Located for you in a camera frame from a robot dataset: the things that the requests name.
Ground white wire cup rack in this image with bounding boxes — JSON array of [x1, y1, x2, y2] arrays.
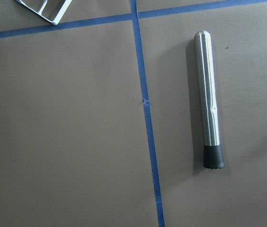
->
[[17, 0, 72, 26]]

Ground steel muddler black tip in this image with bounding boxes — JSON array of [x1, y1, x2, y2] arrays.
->
[[194, 30, 225, 169]]

